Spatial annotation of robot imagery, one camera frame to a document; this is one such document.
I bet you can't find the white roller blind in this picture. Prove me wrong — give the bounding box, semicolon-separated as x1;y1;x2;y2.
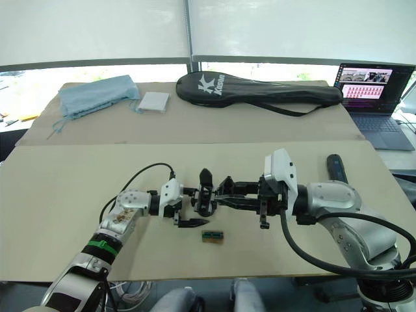
191;0;416;63
0;0;189;66

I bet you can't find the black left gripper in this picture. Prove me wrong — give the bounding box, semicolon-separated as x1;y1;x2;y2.
163;187;209;228

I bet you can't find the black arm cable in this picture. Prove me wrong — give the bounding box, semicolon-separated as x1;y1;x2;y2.
279;209;416;277
99;162;178;225

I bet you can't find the black finger piece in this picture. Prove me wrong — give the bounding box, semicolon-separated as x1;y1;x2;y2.
198;168;214;189

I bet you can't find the grey rounded shape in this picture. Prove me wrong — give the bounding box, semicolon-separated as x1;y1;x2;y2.
149;285;204;312
231;278;267;312

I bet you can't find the black electric screwdriver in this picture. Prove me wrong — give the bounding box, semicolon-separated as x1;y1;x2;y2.
326;154;348;185

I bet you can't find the white cable coil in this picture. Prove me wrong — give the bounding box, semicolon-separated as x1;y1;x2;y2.
110;281;153;305

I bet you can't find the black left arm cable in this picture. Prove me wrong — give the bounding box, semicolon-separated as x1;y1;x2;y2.
99;162;178;225

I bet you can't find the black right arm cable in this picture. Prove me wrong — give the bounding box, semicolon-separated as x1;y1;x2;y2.
279;209;416;277

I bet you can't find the small green brown screw block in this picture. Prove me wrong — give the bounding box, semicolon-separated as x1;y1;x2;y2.
200;229;226;244

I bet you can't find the open dark laptop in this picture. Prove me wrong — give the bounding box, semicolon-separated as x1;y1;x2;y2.
334;62;416;151

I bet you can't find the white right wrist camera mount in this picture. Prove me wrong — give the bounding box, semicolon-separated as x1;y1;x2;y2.
263;148;300;216

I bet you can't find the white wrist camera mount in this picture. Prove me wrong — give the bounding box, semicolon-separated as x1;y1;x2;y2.
158;179;183;218
263;148;300;216

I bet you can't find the light blue drawstring bag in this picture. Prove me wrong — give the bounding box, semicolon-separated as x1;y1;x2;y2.
46;74;141;141

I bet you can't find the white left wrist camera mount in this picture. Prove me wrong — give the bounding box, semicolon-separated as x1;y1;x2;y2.
158;179;183;218

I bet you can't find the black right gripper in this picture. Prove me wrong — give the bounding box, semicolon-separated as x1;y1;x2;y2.
214;175;289;230

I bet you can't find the black gripper body workpiece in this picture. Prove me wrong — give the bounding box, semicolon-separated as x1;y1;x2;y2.
191;183;218;218

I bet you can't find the black Kason racket bag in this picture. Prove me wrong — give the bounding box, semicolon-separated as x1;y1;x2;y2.
175;70;344;118

